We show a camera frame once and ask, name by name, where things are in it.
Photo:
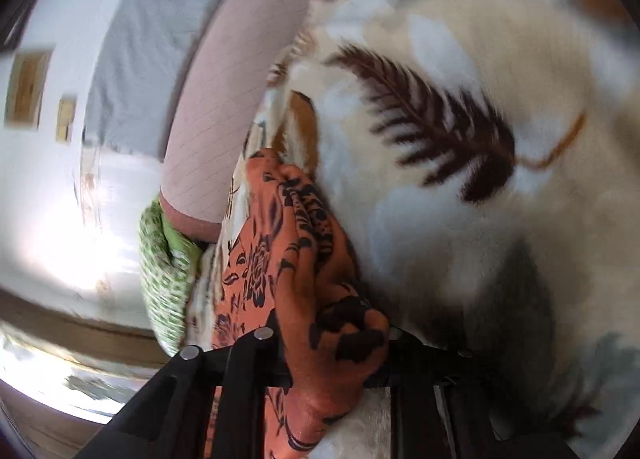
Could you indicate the leaf print blanket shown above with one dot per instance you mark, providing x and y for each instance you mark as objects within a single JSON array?
[{"x": 450, "y": 239}]

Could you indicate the leaded glass door panel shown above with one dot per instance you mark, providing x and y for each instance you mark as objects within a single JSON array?
[{"x": 50, "y": 374}]

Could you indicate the dark wooden door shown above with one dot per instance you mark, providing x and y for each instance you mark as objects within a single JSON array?
[{"x": 75, "y": 324}]

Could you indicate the pink quilted bolster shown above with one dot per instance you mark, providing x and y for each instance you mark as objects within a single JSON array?
[{"x": 225, "y": 114}]

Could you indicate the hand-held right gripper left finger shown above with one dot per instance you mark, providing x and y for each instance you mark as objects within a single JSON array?
[{"x": 245, "y": 364}]

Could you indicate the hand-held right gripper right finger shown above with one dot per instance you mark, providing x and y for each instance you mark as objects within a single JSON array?
[{"x": 425, "y": 369}]

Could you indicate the green checked pillow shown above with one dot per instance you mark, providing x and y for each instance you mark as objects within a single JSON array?
[{"x": 160, "y": 279}]

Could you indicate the framed wall plaque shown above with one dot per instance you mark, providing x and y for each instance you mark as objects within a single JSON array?
[{"x": 27, "y": 89}]

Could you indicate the beige light switch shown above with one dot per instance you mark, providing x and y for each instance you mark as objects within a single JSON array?
[
  {"x": 65, "y": 130},
  {"x": 65, "y": 109}
]

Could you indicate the orange floral garment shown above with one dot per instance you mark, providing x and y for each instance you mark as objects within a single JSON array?
[{"x": 310, "y": 289}]

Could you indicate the grey pillow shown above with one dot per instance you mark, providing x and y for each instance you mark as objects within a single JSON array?
[{"x": 145, "y": 64}]

